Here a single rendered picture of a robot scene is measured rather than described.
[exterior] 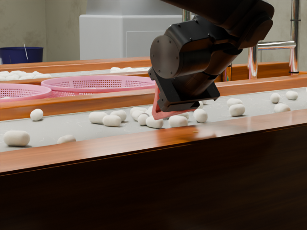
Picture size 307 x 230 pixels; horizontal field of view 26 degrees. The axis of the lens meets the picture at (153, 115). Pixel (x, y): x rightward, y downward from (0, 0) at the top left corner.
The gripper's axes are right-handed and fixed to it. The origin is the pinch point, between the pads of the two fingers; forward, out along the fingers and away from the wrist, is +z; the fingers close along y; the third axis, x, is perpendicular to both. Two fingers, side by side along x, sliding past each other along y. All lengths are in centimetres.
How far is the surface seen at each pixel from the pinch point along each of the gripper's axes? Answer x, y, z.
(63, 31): -319, -284, 406
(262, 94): -10.5, -45.6, 17.5
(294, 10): -31, -66, 13
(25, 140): 0.6, 22.1, 1.9
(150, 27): -144, -169, 169
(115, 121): -2.8, 3.4, 6.1
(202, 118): 1.2, -9.8, 1.4
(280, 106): 2.4, -25.8, -1.4
